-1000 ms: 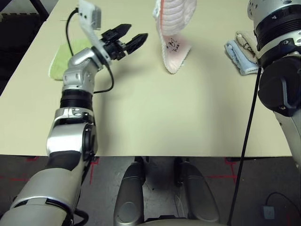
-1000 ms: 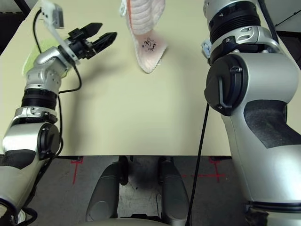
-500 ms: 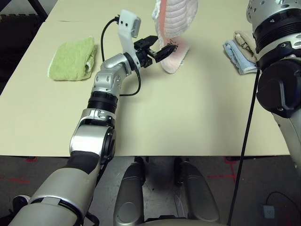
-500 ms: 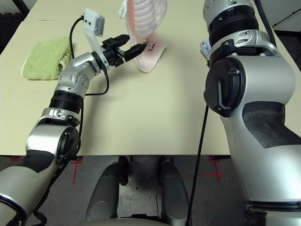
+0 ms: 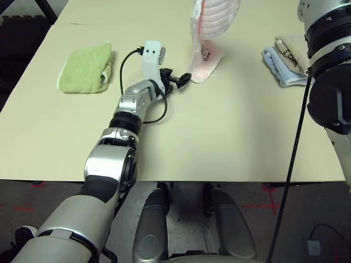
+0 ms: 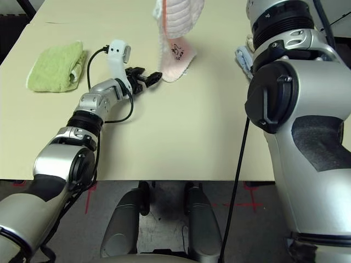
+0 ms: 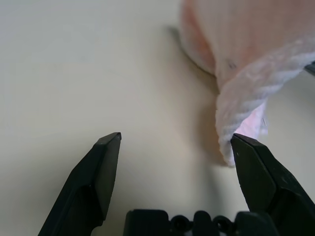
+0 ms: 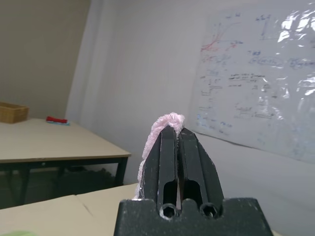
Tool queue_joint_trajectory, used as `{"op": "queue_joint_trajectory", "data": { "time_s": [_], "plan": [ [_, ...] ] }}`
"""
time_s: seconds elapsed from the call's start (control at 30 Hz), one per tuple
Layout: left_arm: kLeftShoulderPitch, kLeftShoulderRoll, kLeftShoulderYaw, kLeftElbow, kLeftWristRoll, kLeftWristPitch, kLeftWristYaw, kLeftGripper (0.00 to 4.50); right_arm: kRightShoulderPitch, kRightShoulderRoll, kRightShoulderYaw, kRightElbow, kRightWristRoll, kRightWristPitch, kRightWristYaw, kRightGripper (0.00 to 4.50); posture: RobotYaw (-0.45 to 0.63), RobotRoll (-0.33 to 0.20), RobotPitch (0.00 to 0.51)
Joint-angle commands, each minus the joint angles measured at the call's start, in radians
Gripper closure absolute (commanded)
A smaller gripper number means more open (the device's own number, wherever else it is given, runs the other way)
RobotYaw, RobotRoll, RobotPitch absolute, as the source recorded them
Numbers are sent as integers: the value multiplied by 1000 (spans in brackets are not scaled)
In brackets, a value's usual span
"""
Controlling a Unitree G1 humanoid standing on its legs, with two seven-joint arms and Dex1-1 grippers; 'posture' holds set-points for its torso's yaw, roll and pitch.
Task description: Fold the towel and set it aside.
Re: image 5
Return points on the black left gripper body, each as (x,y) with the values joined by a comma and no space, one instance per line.
(167,80)

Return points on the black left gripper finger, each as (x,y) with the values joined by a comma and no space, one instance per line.
(179,85)
(183,77)

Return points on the pink towel with embroidery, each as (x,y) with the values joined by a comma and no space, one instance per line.
(211,27)

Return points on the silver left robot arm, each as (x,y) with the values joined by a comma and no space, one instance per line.
(104,164)

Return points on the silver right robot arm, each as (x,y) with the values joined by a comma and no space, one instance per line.
(326,96)

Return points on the green folded towel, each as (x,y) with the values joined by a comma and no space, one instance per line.
(82,68)

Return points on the light blue folded towel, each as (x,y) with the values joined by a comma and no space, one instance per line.
(277,65)

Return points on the beige folded towel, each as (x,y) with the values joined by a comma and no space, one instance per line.
(294,50)

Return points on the black slanted stand leg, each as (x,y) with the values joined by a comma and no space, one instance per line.
(49,11)

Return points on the beige robot waist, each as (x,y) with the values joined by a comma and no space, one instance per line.
(214,260)

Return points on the small grey floor box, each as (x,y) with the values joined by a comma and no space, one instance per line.
(312,247)

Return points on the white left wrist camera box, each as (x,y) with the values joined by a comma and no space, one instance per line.
(150,60)

